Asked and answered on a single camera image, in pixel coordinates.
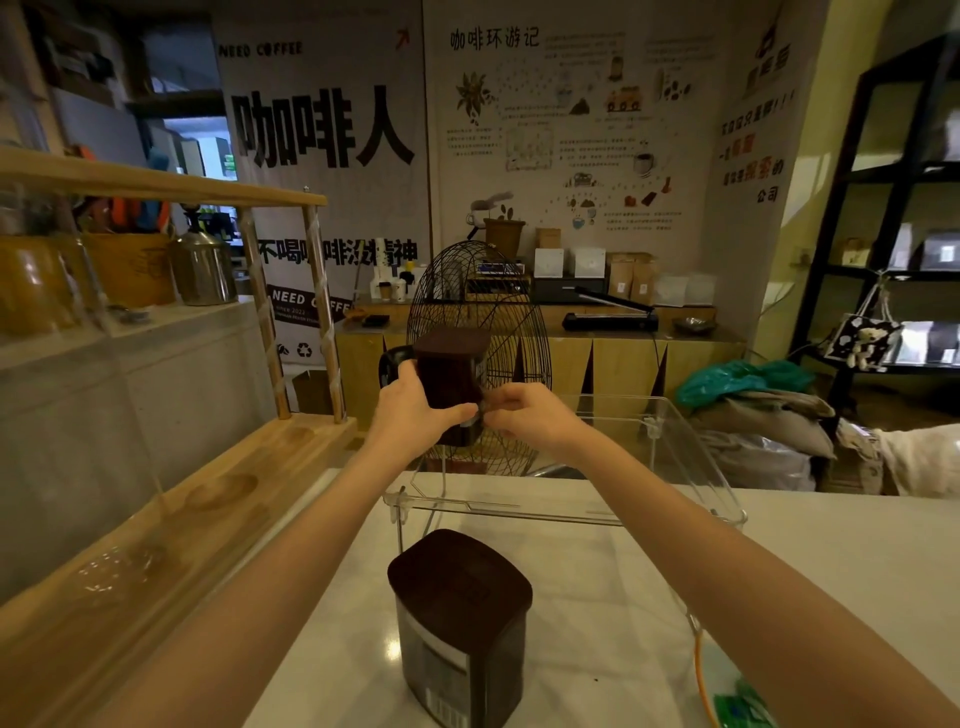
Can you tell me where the person's right hand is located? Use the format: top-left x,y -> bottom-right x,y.
480,382 -> 594,466

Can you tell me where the person's left forearm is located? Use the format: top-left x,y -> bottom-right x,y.
90,441 -> 432,728

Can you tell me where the green packet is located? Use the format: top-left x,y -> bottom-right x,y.
711,677 -> 777,728

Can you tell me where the tote bag with bear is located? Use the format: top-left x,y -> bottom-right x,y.
820,279 -> 906,373

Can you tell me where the black metal shelf unit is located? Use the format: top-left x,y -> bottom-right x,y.
789,33 -> 960,410

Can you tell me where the wooden sideboard cabinet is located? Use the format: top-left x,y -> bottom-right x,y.
335,302 -> 748,430

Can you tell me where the large brown-lidded tin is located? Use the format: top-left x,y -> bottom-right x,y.
387,528 -> 534,728

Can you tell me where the green plastic bag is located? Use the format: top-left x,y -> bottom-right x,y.
675,359 -> 816,411

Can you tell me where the brown plant pot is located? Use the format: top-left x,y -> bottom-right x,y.
483,217 -> 527,261

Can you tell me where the person's left hand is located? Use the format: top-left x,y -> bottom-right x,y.
365,360 -> 480,460

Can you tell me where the black wire fan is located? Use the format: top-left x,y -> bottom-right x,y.
406,240 -> 554,478

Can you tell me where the black flat box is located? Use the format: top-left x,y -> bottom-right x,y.
530,276 -> 608,306

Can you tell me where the black mug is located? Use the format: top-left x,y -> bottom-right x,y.
378,344 -> 415,390

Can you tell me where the clear acrylic box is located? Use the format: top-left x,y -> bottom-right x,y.
381,393 -> 749,680

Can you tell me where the orange cable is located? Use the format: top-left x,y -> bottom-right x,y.
692,632 -> 723,728

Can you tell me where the brown wooden container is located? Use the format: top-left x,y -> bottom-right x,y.
81,232 -> 178,309

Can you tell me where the clear plastic bag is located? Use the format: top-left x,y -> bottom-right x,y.
699,429 -> 820,493

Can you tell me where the small dark brown tin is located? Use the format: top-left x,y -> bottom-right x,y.
412,325 -> 493,449

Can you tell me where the person's right forearm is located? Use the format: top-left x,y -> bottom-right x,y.
558,433 -> 960,728

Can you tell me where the white banner with black letters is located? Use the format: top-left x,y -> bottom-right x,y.
213,16 -> 433,369

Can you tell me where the steel kettle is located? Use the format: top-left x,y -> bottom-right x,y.
168,212 -> 240,307

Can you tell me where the black paper cutter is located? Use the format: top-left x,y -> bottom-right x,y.
561,288 -> 660,333

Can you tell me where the white illustrated wall poster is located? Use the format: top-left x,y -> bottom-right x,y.
423,0 -> 740,260

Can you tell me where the white cloth sack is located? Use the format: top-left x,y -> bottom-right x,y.
836,420 -> 960,501

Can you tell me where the burlap sack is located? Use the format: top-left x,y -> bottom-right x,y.
688,389 -> 838,460

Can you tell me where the narrow white wall banner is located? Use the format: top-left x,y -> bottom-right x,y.
703,6 -> 810,320

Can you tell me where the amber glass jar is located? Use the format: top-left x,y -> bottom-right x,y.
0,235 -> 78,337

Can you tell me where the wooden shelf rack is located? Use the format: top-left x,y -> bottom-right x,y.
0,146 -> 360,728

